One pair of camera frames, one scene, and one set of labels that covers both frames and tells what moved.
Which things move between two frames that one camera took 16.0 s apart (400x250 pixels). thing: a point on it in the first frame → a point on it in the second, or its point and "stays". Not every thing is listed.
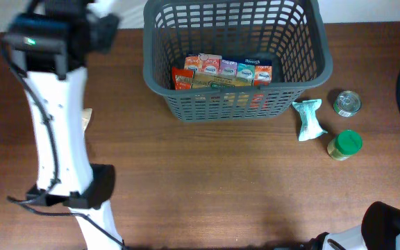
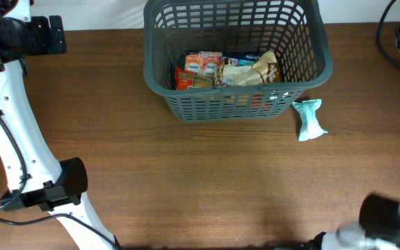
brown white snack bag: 86,114 → 266,69
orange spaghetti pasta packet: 187,79 stays
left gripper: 110,30 → 42,28
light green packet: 310,126 stays
